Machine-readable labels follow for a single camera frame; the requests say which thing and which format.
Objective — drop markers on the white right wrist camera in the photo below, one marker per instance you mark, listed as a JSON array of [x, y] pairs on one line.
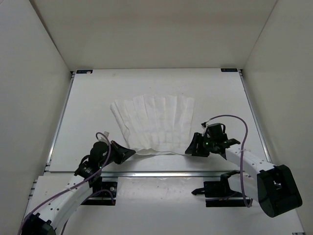
[[205, 124]]

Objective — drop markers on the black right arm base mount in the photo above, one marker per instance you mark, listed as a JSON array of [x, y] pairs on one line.
[[218, 193]]

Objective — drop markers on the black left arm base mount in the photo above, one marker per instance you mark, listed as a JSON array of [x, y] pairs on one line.
[[104, 193]]

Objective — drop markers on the left blue corner label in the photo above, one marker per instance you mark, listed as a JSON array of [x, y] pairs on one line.
[[84, 71]]

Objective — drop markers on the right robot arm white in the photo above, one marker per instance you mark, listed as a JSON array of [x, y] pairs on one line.
[[272, 186]]

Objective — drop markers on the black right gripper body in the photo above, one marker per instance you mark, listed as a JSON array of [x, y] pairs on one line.
[[209, 143]]

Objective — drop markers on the blue corner label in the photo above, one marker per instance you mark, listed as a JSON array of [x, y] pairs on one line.
[[84, 71], [229, 70]]

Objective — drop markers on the aluminium right side rail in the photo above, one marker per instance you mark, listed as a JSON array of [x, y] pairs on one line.
[[257, 124]]

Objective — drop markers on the aluminium left side rail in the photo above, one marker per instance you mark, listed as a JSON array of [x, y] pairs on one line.
[[54, 140]]

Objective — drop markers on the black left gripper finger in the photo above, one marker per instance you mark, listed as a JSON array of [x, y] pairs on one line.
[[121, 151], [124, 156]]

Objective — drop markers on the right blue corner label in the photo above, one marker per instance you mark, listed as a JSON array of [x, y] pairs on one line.
[[229, 70]]

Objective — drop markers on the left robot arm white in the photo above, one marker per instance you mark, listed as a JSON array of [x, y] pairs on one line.
[[51, 216]]

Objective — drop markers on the white pleated skirt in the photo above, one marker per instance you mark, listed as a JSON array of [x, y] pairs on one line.
[[154, 124]]

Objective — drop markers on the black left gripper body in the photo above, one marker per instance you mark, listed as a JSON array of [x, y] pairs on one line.
[[102, 160]]

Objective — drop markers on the aluminium table front rail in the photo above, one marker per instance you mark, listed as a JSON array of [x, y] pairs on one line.
[[165, 174]]

